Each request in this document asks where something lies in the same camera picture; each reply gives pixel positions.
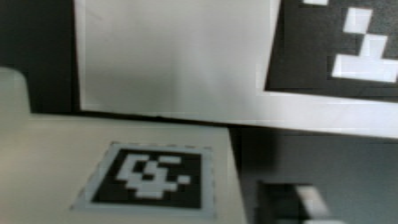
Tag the white tag sheet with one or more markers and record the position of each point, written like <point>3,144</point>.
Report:
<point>277,63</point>

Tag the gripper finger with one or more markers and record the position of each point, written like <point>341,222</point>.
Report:
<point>291,205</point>

